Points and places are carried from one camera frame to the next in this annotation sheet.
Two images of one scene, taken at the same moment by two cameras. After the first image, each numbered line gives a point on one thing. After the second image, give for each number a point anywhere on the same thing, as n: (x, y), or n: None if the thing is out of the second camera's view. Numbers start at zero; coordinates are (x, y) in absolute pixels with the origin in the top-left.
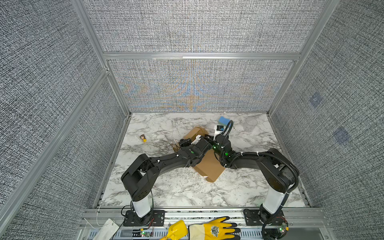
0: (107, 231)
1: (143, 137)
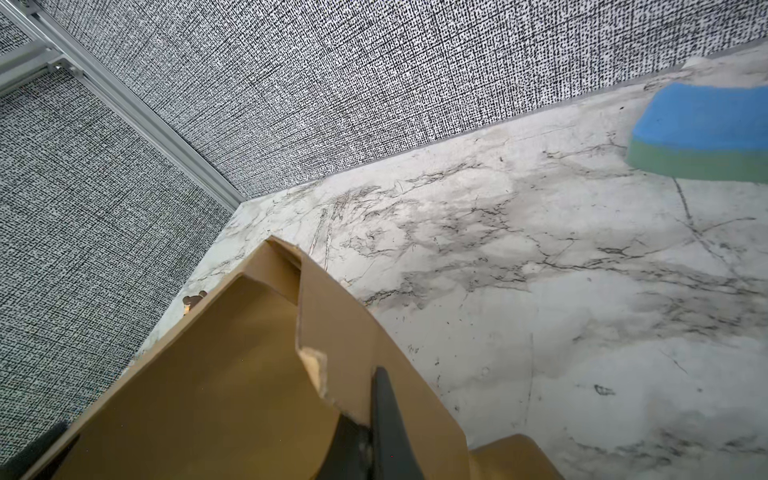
0: None
1: (191, 301)
